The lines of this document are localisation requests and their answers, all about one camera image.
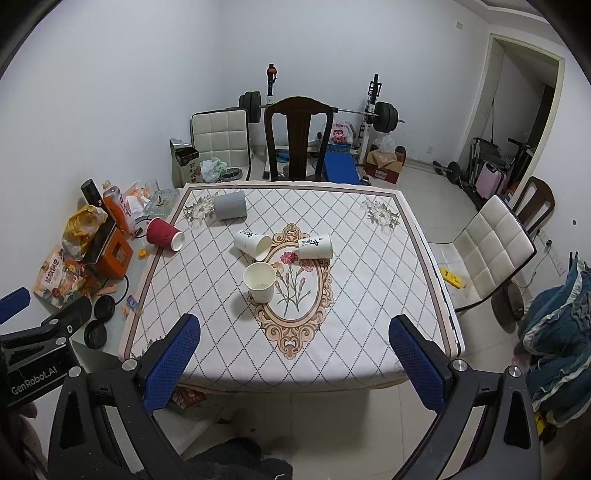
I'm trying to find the blue weight bench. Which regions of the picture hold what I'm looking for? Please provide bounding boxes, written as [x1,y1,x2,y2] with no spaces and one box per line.
[323,151,374,186]

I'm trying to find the white printed paper cup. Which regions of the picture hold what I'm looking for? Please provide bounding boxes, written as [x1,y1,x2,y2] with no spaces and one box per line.
[233,229,273,262]
[298,233,334,260]

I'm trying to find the white barbell rack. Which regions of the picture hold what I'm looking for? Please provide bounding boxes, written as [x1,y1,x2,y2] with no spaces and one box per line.
[261,63,385,181]

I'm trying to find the black scooter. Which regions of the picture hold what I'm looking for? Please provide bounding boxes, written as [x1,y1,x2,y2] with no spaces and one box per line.
[505,137,537,190]

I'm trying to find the blue denim clothing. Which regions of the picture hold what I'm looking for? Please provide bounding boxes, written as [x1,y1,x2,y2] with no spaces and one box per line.
[517,251,591,428]

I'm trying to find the orange snack packet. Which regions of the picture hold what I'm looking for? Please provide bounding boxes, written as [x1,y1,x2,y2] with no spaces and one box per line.
[33,244,100,309]

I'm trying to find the black barbell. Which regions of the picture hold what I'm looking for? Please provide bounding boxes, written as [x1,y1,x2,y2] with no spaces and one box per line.
[238,91,406,133]

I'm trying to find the grey side table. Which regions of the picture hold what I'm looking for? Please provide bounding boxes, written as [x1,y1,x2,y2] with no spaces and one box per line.
[69,185,185,365]

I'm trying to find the black round lid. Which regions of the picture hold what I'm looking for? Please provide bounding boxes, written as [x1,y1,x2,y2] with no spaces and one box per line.
[92,295,117,320]
[84,320,108,349]

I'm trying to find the red cardboard box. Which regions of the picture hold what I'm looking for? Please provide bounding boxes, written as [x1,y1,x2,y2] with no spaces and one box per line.
[365,144,407,184]

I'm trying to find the green and white plastic bag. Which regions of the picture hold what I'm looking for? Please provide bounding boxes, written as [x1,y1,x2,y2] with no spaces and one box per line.
[199,158,228,184]

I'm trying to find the yellow tool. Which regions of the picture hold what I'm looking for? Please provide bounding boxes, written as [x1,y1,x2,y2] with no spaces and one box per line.
[440,266,465,289]

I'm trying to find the pink suitcase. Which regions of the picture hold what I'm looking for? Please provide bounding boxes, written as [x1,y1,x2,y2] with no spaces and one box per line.
[475,162,505,199]

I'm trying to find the red and white plastic bag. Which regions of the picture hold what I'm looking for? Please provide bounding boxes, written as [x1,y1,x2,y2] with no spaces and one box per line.
[329,121,354,146]

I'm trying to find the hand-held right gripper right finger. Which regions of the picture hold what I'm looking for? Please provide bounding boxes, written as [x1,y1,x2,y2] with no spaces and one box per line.
[389,315,542,480]

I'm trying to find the white cushioned chair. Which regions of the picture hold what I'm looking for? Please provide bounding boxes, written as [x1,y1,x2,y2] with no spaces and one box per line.
[427,194,537,315]
[191,107,254,182]

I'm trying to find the orange box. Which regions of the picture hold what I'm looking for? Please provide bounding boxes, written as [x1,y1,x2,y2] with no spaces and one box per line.
[84,224,134,280]

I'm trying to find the silver tea box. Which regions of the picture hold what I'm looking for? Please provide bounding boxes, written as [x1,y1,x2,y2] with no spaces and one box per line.
[169,137,202,188]

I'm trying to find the patterned floral tablecloth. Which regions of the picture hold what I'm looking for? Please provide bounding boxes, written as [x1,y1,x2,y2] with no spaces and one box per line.
[117,181,462,394]

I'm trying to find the black bottle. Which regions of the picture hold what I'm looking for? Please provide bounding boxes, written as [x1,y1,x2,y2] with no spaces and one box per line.
[81,179,106,210]

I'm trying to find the plain white paper cup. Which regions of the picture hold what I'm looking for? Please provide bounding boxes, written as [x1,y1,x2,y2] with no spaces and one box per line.
[243,263,277,304]

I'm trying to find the orange drink bottle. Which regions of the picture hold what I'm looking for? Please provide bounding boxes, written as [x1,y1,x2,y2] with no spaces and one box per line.
[102,181,139,238]

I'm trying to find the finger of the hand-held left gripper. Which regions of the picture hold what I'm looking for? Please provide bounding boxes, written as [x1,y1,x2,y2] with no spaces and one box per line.
[0,287,31,325]
[28,295,93,344]

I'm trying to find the black folding cart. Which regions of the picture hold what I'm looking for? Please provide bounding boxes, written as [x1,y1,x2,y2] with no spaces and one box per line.
[468,136,504,188]

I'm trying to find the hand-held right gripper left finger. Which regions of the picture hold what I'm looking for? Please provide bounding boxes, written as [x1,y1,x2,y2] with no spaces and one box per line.
[48,314,201,480]

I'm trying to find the grey cup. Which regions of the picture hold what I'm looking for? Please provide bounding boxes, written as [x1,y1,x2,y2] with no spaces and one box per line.
[213,191,247,221]

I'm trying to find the yellow plastic bag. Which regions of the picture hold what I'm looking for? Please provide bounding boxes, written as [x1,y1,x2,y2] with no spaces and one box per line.
[62,204,109,261]

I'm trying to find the dark wooden chair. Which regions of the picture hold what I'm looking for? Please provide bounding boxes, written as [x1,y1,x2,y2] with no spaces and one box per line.
[512,176,556,238]
[263,96,334,182]

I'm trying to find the glass ashtray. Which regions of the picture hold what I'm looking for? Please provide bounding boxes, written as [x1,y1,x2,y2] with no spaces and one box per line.
[147,189,180,215]

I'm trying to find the red ribbed paper cup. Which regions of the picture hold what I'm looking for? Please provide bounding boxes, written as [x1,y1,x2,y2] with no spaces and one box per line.
[146,218,186,252]

